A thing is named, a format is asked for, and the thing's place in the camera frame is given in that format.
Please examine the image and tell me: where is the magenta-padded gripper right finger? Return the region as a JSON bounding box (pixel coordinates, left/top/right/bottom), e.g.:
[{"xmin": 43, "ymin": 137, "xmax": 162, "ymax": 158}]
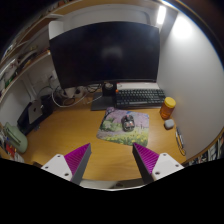
[{"xmin": 132, "ymin": 143, "xmax": 185, "ymax": 185}]

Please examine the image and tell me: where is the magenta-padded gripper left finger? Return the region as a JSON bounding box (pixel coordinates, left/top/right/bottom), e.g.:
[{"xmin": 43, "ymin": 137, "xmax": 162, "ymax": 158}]
[{"xmin": 41, "ymin": 143, "xmax": 93, "ymax": 185}]

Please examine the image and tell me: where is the transparent computer mouse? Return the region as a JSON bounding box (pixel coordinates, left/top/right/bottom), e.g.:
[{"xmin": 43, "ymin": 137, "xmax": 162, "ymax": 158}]
[{"xmin": 120, "ymin": 114, "xmax": 136, "ymax": 133}]

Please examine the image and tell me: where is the floral landscape print mouse pad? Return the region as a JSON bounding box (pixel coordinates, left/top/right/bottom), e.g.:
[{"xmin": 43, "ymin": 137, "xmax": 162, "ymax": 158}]
[{"xmin": 96, "ymin": 106, "xmax": 150, "ymax": 148}]

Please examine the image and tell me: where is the dark pen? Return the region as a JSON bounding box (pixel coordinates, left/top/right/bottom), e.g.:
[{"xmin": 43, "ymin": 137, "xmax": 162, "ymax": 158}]
[{"xmin": 174, "ymin": 125, "xmax": 187, "ymax": 157}]

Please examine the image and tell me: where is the small grey earbuds case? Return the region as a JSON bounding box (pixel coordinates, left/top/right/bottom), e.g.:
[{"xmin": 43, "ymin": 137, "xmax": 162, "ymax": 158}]
[{"xmin": 163, "ymin": 118, "xmax": 176, "ymax": 130}]

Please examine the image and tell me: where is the sage green bag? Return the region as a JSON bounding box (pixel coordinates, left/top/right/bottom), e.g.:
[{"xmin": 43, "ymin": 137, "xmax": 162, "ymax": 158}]
[{"xmin": 3, "ymin": 121, "xmax": 29, "ymax": 154}]

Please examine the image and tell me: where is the orange bottle with yellow lid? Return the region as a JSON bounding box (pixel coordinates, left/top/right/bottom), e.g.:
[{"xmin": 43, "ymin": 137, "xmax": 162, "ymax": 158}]
[{"xmin": 159, "ymin": 96, "xmax": 177, "ymax": 120}]

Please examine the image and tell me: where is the dark grey mechanical keyboard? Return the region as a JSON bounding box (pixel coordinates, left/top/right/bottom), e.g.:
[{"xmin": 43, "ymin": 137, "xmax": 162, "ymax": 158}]
[{"xmin": 114, "ymin": 88, "xmax": 167, "ymax": 110}]

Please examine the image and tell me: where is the white power strip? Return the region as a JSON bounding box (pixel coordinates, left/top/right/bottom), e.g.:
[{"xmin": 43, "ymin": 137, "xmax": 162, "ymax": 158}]
[{"xmin": 61, "ymin": 85, "xmax": 88, "ymax": 99}]

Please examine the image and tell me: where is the black computer monitor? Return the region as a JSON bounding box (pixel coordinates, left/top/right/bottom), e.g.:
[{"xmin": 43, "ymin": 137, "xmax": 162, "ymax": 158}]
[{"xmin": 48, "ymin": 21, "xmax": 162, "ymax": 112}]

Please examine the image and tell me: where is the white cable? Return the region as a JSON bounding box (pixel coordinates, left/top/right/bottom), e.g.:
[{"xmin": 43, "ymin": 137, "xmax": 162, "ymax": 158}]
[{"xmin": 51, "ymin": 88, "xmax": 98, "ymax": 108}]

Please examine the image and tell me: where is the white wall socket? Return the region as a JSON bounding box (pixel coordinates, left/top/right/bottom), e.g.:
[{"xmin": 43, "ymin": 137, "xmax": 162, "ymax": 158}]
[{"xmin": 46, "ymin": 69, "xmax": 59, "ymax": 83}]

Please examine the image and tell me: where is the wooden wall shelf unit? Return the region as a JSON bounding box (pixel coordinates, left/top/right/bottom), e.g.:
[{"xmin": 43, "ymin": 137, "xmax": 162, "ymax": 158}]
[{"xmin": 0, "ymin": 0, "xmax": 68, "ymax": 104}]

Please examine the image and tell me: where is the bright wall lamp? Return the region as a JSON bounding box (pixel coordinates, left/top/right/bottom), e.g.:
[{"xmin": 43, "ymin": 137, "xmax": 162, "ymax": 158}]
[{"xmin": 156, "ymin": 4, "xmax": 168, "ymax": 26}]

